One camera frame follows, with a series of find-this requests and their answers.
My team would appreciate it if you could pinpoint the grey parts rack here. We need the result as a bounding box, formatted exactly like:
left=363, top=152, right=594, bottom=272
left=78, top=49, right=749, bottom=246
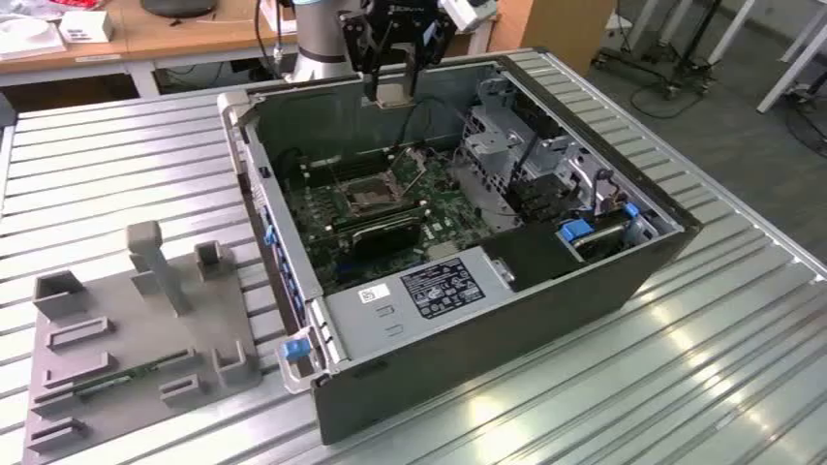
left=22, top=220, right=264, bottom=461

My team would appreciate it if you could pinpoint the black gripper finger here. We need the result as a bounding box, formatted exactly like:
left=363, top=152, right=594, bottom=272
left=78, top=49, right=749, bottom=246
left=339, top=12, right=394, bottom=104
left=394, top=19, right=451, bottom=96

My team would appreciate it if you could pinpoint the green RAM stick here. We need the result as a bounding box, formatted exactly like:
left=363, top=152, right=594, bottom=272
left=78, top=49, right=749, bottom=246
left=330, top=208, right=420, bottom=234
left=74, top=353, right=187, bottom=398

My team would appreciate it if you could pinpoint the white table frame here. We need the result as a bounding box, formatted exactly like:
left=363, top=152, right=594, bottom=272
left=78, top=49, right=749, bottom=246
left=755, top=0, right=827, bottom=115

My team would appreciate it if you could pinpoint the white flat carton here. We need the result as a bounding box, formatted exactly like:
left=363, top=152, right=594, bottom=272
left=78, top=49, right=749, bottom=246
left=0, top=14, right=66, bottom=59

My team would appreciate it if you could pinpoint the silver CPU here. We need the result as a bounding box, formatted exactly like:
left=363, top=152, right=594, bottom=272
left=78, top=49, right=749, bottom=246
left=374, top=84, right=416, bottom=109

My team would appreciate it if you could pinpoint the dark round object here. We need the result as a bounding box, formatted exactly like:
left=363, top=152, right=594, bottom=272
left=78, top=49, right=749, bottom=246
left=140, top=0, right=216, bottom=18

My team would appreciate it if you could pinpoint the blue case latch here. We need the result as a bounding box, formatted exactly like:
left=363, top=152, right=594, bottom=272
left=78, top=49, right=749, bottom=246
left=278, top=338, right=311, bottom=362

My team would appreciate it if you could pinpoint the silver drive cage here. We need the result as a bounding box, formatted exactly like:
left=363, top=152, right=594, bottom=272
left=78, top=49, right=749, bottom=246
left=462, top=77, right=583, bottom=229

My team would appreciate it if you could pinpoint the silver chipset heat sink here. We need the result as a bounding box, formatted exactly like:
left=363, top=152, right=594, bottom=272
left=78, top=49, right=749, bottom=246
left=426, top=241, right=464, bottom=263

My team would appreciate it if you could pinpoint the CPU socket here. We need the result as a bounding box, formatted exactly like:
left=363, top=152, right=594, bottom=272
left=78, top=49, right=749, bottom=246
left=339, top=174, right=406, bottom=218

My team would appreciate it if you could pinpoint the blue disk carrier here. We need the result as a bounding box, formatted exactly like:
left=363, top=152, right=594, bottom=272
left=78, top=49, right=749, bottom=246
left=556, top=218, right=596, bottom=243

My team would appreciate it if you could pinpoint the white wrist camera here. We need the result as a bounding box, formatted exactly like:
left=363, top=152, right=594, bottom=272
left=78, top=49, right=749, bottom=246
left=444, top=0, right=500, bottom=31

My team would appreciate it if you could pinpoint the black wheeled stand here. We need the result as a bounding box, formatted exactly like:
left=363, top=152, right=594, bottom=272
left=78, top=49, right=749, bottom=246
left=592, top=0, right=725, bottom=101

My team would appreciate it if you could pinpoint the silver power supply unit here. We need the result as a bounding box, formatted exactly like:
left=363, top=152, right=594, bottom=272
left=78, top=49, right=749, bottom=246
left=322, top=244, right=518, bottom=362

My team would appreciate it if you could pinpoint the wooden cabinet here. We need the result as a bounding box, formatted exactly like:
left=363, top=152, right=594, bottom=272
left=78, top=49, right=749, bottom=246
left=494, top=0, right=615, bottom=77

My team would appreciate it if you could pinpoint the small white box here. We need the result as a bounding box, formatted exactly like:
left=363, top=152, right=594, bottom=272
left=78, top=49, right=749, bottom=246
left=58, top=10, right=115, bottom=45

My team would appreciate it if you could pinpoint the metal socket cover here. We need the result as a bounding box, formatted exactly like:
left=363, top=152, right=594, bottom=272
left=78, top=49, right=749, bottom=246
left=386, top=147, right=430, bottom=181

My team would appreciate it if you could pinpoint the green motherboard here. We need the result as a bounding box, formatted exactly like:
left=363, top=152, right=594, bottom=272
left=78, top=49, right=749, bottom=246
left=280, top=147, right=518, bottom=296

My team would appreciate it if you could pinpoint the black open PC case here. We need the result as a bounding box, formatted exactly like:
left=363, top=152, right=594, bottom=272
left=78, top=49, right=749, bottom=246
left=216, top=46, right=706, bottom=447

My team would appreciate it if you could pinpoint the wooden desk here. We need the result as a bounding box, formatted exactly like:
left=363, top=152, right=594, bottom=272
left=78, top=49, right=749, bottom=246
left=0, top=0, right=503, bottom=88

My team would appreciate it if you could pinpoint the black fan graphics card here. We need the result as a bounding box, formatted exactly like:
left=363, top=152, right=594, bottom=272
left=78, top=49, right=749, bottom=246
left=348, top=215, right=422, bottom=261

